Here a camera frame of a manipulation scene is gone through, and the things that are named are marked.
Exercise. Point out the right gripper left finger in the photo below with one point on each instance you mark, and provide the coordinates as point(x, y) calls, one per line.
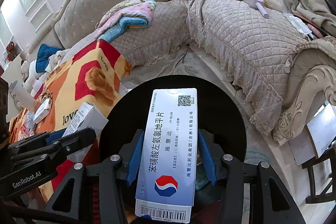
point(92, 194)

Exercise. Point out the pink blue folded blanket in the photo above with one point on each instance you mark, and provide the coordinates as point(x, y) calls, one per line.
point(129, 14)

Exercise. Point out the clear blue plastic wrapper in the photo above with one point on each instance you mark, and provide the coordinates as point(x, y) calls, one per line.
point(27, 127)

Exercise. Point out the small white grey box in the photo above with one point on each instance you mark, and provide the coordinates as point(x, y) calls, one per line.
point(88, 115)

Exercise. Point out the beige crumpled clothing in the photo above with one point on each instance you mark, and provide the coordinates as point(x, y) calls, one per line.
point(55, 60)

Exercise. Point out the beige coat on sofa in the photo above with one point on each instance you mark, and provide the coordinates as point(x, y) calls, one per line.
point(315, 11)

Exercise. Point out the purple hair brush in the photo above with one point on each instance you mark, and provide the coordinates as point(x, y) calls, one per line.
point(258, 5)

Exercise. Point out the beige tufted sofa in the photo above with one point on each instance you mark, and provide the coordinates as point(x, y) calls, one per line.
point(279, 71)

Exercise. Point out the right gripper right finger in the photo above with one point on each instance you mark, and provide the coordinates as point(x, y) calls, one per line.
point(270, 200)

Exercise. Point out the blue white medicine box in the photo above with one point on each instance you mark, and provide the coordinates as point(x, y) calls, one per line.
point(167, 171)

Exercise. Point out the orange red love blanket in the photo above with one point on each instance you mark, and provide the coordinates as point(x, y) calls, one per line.
point(92, 75)

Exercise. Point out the white thermos bottle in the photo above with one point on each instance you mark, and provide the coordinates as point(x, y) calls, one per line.
point(21, 95)

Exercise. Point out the black trash bin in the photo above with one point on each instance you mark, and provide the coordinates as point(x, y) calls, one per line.
point(212, 109)

